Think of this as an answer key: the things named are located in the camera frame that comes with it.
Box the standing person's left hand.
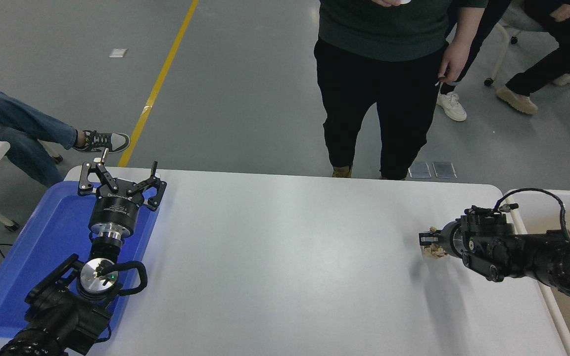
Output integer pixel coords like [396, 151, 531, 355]
[437, 42, 469, 84]

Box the metal floor plate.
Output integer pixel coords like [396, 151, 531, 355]
[432, 162, 458, 179]
[408, 162, 432, 179]

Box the person in white shoes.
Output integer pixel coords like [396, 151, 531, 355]
[436, 0, 513, 122]

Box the seated person in black trousers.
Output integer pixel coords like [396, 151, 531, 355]
[495, 0, 570, 115]

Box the blue plastic tray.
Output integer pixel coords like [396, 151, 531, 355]
[0, 180, 161, 339]

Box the chair base leg with caster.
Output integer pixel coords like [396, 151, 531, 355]
[38, 141, 64, 164]

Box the standing person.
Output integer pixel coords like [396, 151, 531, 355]
[313, 0, 488, 181]

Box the tan paper ball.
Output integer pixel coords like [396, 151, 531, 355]
[423, 226, 449, 259]

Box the white office chair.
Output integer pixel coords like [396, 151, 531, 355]
[484, 5, 533, 87]

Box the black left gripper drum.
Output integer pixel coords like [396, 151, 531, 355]
[89, 190, 143, 235]

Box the yellow floor tape line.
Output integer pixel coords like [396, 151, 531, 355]
[118, 0, 200, 168]

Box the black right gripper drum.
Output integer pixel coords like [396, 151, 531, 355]
[437, 222, 459, 258]

